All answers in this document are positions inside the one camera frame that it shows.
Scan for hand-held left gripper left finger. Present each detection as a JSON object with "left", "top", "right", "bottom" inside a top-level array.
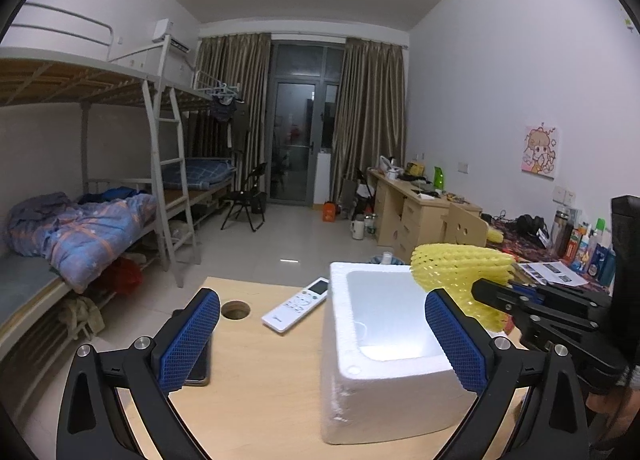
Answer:
[{"left": 56, "top": 287, "right": 222, "bottom": 460}]

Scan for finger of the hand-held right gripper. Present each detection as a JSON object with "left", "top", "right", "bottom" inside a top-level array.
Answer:
[{"left": 471, "top": 278, "right": 543, "bottom": 313}]

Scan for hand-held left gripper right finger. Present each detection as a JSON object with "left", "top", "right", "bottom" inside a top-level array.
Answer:
[{"left": 425, "top": 288, "right": 592, "bottom": 460}]

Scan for yellow foam fruit net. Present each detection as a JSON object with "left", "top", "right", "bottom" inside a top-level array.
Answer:
[{"left": 411, "top": 242, "right": 516, "bottom": 332}]

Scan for white foam box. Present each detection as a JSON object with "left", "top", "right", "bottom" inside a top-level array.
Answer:
[{"left": 320, "top": 261, "right": 526, "bottom": 446}]

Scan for person's right hand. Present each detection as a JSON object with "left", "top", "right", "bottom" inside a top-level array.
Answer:
[{"left": 589, "top": 389, "right": 640, "bottom": 460}]

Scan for black smartphone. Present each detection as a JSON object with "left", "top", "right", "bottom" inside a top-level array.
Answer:
[{"left": 172, "top": 307, "right": 214, "bottom": 387}]

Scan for dark patterned desk mat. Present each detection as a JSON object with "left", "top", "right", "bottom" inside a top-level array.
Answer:
[{"left": 480, "top": 217, "right": 616, "bottom": 293}]

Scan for printed paper sheets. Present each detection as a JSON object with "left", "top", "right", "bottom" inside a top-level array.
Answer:
[{"left": 517, "top": 260, "right": 591, "bottom": 287}]

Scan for light wooden chair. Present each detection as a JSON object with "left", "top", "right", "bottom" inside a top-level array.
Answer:
[{"left": 440, "top": 202, "right": 490, "bottom": 248}]

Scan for black headphones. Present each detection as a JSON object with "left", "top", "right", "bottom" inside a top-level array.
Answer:
[{"left": 515, "top": 214, "right": 548, "bottom": 236}]

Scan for row of toiletry bottles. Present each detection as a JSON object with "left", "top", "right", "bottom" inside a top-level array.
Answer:
[{"left": 550, "top": 207, "right": 618, "bottom": 286}]

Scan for red bag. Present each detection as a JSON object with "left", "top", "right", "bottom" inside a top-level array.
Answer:
[{"left": 102, "top": 257, "right": 143, "bottom": 296}]

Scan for white remote control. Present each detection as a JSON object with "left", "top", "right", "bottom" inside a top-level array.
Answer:
[{"left": 261, "top": 277, "right": 331, "bottom": 336}]

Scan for beige clothes pile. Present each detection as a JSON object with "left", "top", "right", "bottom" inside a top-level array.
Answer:
[{"left": 57, "top": 297, "right": 106, "bottom": 341}]

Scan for light wooden desk with drawers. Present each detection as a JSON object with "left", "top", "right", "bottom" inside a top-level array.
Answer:
[{"left": 367, "top": 167, "right": 483, "bottom": 251}]

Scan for black folding chair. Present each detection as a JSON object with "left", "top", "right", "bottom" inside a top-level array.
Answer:
[{"left": 220, "top": 162, "right": 268, "bottom": 232}]

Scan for blue patterned quilt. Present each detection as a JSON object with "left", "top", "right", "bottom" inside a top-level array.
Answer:
[{"left": 2, "top": 191, "right": 158, "bottom": 293}]

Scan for white bunk bed ladder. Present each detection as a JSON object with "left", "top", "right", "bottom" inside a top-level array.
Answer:
[{"left": 141, "top": 77, "right": 198, "bottom": 288}]

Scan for blue plaid bedding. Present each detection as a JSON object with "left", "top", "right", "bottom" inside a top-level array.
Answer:
[{"left": 162, "top": 158, "right": 238, "bottom": 191}]

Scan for white narrow cabinet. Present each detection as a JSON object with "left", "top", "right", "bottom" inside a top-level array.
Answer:
[{"left": 314, "top": 152, "right": 333, "bottom": 206}]

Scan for brown curtain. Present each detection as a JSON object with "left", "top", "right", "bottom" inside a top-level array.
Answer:
[
  {"left": 330, "top": 37, "right": 407, "bottom": 201},
  {"left": 194, "top": 33, "right": 272, "bottom": 201}
]

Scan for glass balcony door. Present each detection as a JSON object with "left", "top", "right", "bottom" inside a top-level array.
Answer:
[{"left": 270, "top": 40, "right": 346, "bottom": 206}]

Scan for dark hanging clothes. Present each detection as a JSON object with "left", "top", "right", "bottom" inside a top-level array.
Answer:
[{"left": 210, "top": 95, "right": 251, "bottom": 151}]

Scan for white metal bunk bed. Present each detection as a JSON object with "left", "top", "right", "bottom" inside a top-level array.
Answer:
[
  {"left": 165, "top": 70, "right": 246, "bottom": 231},
  {"left": 0, "top": 2, "right": 201, "bottom": 366}
]

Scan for white air conditioner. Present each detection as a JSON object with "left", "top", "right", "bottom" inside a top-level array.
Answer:
[{"left": 152, "top": 18, "right": 192, "bottom": 53}]

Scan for pink cartoon wall poster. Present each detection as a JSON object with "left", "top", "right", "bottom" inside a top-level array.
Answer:
[{"left": 521, "top": 125, "right": 561, "bottom": 180}]

